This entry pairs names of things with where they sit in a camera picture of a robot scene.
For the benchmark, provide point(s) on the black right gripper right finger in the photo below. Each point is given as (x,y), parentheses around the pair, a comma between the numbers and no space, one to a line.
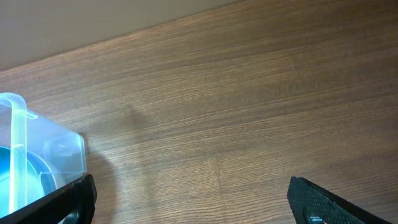
(311,204)

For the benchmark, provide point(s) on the blue plastic plate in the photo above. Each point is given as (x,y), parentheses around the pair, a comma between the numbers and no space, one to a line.
(39,183)

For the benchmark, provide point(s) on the clear plastic storage bin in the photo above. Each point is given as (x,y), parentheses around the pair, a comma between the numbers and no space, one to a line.
(24,131)

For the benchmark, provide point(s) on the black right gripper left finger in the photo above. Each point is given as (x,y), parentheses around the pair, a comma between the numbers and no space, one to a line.
(72,203)

